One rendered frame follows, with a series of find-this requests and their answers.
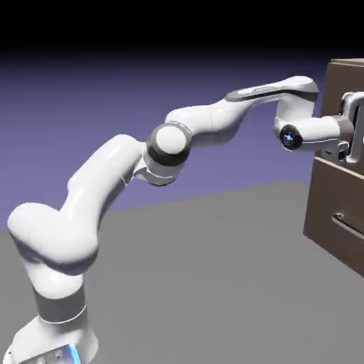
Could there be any brown wooden cabinet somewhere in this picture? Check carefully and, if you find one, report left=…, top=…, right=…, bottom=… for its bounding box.
left=302, top=58, right=364, bottom=279

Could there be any silver drawer handle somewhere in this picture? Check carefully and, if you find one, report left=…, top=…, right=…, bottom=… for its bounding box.
left=331, top=212, right=364, bottom=239

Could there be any brown drawer front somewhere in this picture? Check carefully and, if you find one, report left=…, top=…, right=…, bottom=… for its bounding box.
left=303, top=156, right=364, bottom=278
left=314, top=60, right=364, bottom=179

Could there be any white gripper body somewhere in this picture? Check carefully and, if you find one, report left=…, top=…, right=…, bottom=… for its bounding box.
left=340, top=90, right=364, bottom=165

